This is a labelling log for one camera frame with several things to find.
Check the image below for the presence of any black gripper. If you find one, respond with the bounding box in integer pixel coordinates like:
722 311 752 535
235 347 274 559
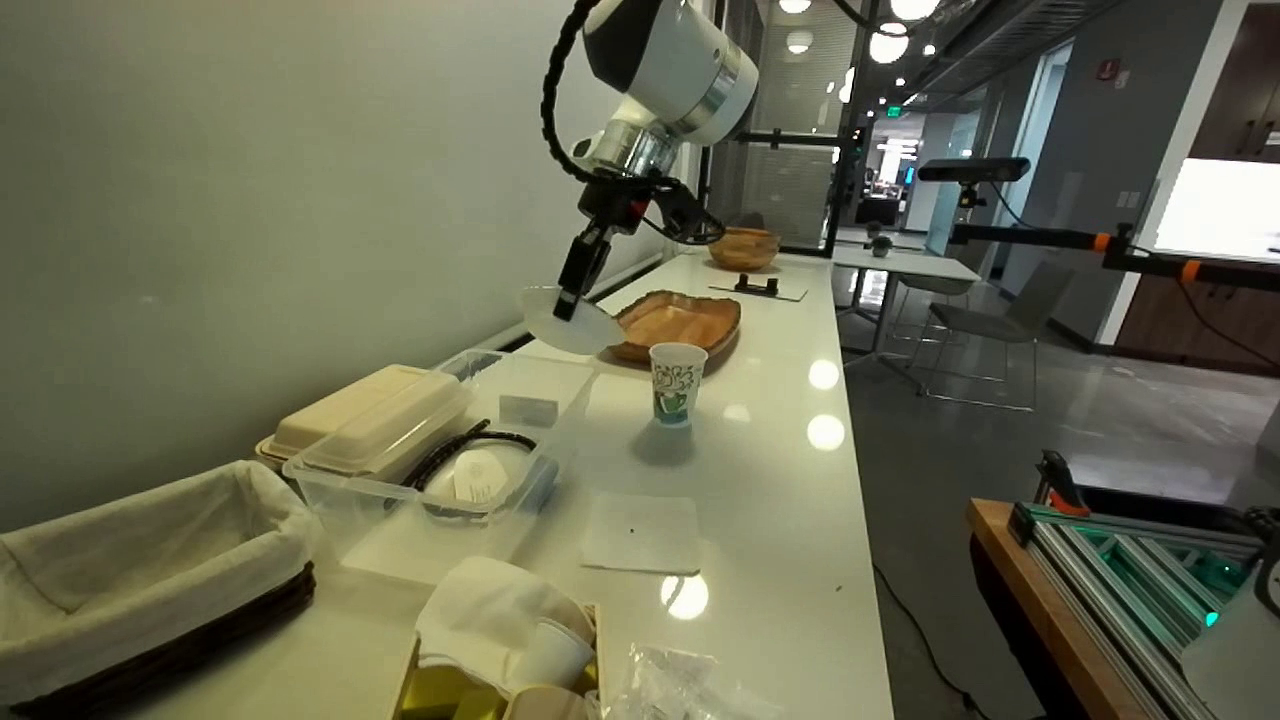
551 173 722 319

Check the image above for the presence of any blue patterned paper bowl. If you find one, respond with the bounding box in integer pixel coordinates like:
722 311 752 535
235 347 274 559
519 282 623 357

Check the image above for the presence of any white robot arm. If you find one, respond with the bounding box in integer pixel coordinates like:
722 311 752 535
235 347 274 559
539 0 758 319

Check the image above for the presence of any patterned paper coffee cup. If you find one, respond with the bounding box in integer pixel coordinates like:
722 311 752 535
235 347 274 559
647 344 707 426

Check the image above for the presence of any small wooden bowl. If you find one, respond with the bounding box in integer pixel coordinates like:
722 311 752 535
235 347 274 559
707 228 775 272

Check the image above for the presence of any brown wooden tray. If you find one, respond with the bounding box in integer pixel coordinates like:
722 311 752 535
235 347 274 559
605 287 738 369

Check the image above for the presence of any clear plastic food container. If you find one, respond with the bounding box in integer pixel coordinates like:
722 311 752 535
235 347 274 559
285 418 558 566

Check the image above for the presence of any white paper napkin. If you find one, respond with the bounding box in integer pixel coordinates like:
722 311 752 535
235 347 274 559
581 493 698 575

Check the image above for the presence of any small white house box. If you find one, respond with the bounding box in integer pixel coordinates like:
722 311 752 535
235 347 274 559
392 554 599 720

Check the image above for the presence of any clear plastic bag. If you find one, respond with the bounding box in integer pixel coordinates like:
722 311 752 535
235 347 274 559
609 646 784 720

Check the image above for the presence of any woven wicker basket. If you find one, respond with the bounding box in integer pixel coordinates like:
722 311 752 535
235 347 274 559
0 461 319 704

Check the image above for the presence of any wooden robot stand board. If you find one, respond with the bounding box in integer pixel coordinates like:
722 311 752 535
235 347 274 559
966 499 1146 720

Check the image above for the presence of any grey wall cable duct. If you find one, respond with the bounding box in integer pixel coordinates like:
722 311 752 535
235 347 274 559
459 263 652 359

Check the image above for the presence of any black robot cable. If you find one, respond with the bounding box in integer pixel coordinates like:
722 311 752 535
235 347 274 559
534 0 605 193

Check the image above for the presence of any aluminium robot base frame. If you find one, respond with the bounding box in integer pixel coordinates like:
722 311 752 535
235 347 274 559
1013 448 1280 720

